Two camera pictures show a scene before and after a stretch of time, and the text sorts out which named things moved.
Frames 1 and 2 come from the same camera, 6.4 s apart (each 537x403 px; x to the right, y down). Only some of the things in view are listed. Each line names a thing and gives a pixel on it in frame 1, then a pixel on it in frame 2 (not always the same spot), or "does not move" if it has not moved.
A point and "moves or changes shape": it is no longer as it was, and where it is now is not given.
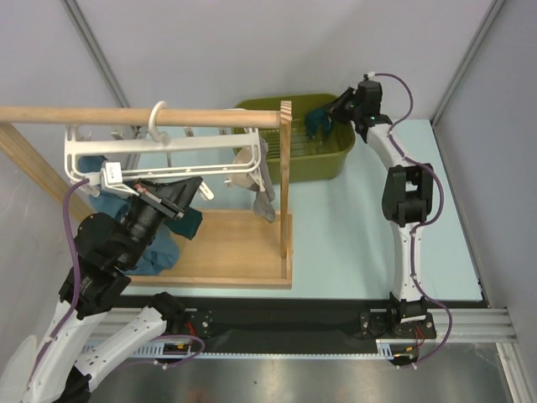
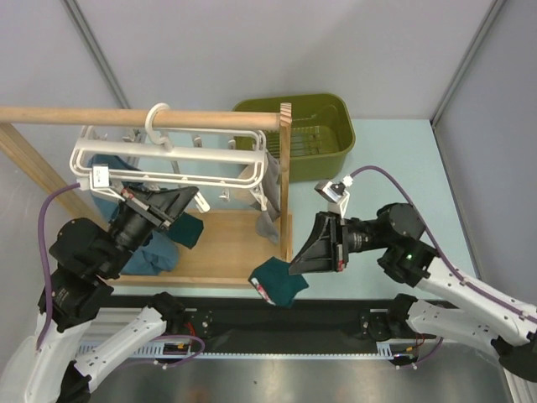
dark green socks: [316, 118] → [273, 279]
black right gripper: [348, 104] → [336, 242]
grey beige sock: [260, 180] → [272, 194]
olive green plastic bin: [319, 158] does not move
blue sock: [164, 252] moves or changes shape
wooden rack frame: [231, 249] does not move
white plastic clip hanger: [126, 180] moves or changes shape
